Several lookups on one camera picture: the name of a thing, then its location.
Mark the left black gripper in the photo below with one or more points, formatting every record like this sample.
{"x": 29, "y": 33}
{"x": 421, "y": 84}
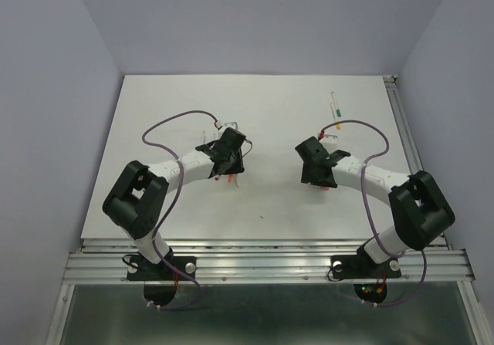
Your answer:
{"x": 238, "y": 167}

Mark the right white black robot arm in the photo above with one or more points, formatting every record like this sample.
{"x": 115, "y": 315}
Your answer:
{"x": 378, "y": 183}

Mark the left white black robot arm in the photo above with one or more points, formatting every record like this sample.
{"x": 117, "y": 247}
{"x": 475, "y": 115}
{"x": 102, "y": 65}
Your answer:
{"x": 135, "y": 201}

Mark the yellow capped marker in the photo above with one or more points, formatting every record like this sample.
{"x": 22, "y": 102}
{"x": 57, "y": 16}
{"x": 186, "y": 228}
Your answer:
{"x": 335, "y": 117}

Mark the green capped marker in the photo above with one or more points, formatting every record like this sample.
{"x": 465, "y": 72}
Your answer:
{"x": 335, "y": 103}

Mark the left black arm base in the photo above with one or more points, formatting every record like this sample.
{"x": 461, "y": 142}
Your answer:
{"x": 140, "y": 270}

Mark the right side aluminium rail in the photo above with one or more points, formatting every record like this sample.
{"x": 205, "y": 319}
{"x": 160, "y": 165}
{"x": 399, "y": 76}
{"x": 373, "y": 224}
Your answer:
{"x": 403, "y": 117}

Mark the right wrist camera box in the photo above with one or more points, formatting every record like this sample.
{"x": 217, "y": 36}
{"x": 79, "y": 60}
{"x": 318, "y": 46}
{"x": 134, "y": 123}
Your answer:
{"x": 328, "y": 141}

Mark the aluminium rail frame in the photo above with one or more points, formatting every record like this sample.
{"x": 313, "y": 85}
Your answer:
{"x": 256, "y": 261}

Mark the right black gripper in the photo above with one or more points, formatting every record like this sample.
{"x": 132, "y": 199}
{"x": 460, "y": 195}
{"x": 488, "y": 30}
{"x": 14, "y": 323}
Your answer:
{"x": 306, "y": 177}

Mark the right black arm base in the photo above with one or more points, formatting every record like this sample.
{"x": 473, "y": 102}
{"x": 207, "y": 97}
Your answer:
{"x": 359, "y": 265}

